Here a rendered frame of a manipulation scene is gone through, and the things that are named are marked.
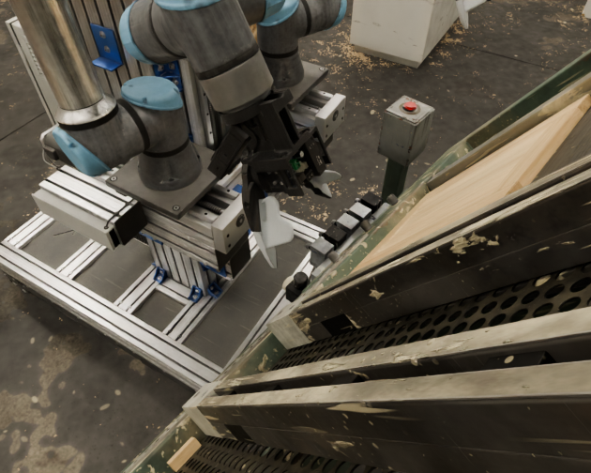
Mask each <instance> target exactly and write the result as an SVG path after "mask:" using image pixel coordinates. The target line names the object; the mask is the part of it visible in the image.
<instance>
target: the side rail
mask: <svg viewBox="0 0 591 473"><path fill-rule="evenodd" d="M590 72H591V49H590V50H588V51H587V52H586V53H584V54H582V55H581V56H579V57H578V58H577V59H575V60H574V61H572V62H571V63H570V64H568V65H567V66H565V67H564V68H562V69H561V70H559V71H558V72H556V73H555V74H554V75H553V76H552V77H550V78H549V79H547V80H546V81H545V82H543V83H542V84H540V85H539V86H537V87H536V88H534V89H533V90H531V91H530V92H529V93H527V94H526V95H524V96H523V97H522V98H520V99H518V100H517V101H515V102H514V103H513V104H511V105H510V106H508V107H507V108H506V109H505V110H504V111H502V112H501V113H499V114H498V115H496V116H495V117H493V118H492V119H491V120H489V121H488V122H486V123H485V124H483V125H482V126H481V127H479V128H478V129H476V130H475V131H473V132H472V133H471V134H470V135H469V136H468V137H467V138H466V142H468V144H469V145H470V146H472V147H473V148H474V149H475V148H476V147H478V146H480V145H482V144H483V143H485V142H486V141H488V140H489V139H491V138H492V137H493V136H494V135H496V134H497V133H499V132H500V131H502V130H504V129H505V128H507V127H508V126H510V125H511V124H513V123H514V122H516V121H517V120H519V119H520V118H522V117H523V116H525V115H527V114H529V113H530V112H532V111H533V110H535V109H536V108H537V107H538V106H540V105H541V104H543V103H544V102H546V101H547V100H549V99H551V98H552V97H554V96H555V95H557V94H558V93H560V92H561V91H563V90H564V89H566V88H567V87H569V86H571V85H572V84H574V83H576V82H577V81H579V80H580V79H582V77H584V76H585V75H587V74H588V73H590Z"/></svg>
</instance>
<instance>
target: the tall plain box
mask: <svg viewBox="0 0 591 473"><path fill-rule="evenodd" d="M458 17H459V14H458V10H457V6H456V0H354V3H353V14H352V24H351V36H350V43H351V44H355V48H354V51H357V52H361V53H366V54H369V55H373V56H376V57H380V58H383V59H386V60H389V61H393V62H396V63H400V64H404V65H406V66H410V67H413V68H418V66H419V65H420V64H421V63H422V62H423V60H424V59H425V58H426V57H427V55H428V54H429V53H430V52H431V50H432V49H433V48H434V46H435V45H436V44H437V43H438V41H439V40H440V39H441V38H442V37H443V35H444V34H445V33H446V32H447V30H448V29H449V28H450V26H451V25H452V24H453V23H454V22H455V21H456V19H457V18H458Z"/></svg>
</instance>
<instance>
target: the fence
mask: <svg viewBox="0 0 591 473"><path fill-rule="evenodd" d="M587 94H589V95H590V97H591V72H590V73H588V74H587V75H585V76H584V77H582V79H580V80H579V81H577V82H576V83H574V84H572V85H571V86H569V87H567V88H566V89H564V90H563V91H561V92H560V93H558V94H557V95H555V96H554V97H552V98H551V99H549V100H547V101H546V102H544V103H543V104H541V105H540V106H538V107H537V108H536V109H535V110H533V111H532V112H530V113H529V114H527V115H525V116H523V117H522V118H520V119H519V120H517V121H516V122H514V123H513V124H511V125H510V126H508V127H507V128H505V129H504V130H502V131H500V132H499V133H497V134H496V135H494V136H493V137H492V138H491V139H489V140H488V141H486V142H485V143H483V144H482V145H480V146H478V147H476V148H475V149H473V150H472V151H470V152H469V153H467V154H466V155H464V156H463V157H461V158H460V159H458V160H456V161H455V162H453V163H452V164H450V165H449V166H448V167H447V168H445V169H444V170H442V171H441V172H439V173H438V174H436V175H435V176H434V177H433V178H432V179H431V180H430V181H429V182H428V183H427V184H426V185H427V186H428V187H429V188H430V189H431V191H433V190H434V189H436V188H438V187H439V186H441V185H442V184H444V183H446V182H447V181H449V180H450V179H451V178H453V177H454V176H456V175H458V174H460V173H461V172H463V171H465V170H466V169H468V168H469V167H471V166H473V165H474V164H476V163H477V162H479V161H481V160H483V159H485V158H486V157H488V156H489V155H491V154H492V153H493V152H495V151H496V150H498V149H500V148H501V147H503V146H504V145H507V144H508V143H510V142H512V141H513V140H515V139H516V138H518V137H520V136H521V135H523V134H524V133H526V132H528V131H529V130H531V129H532V128H534V127H535V126H537V125H539V124H540V123H542V122H543V121H545V120H547V119H548V118H550V117H551V116H553V115H555V114H557V113H558V112H560V111H562V110H563V109H565V108H567V107H568V106H569V105H570V104H572V103H574V102H575V101H577V100H578V99H581V98H582V97H584V96H585V95H587Z"/></svg>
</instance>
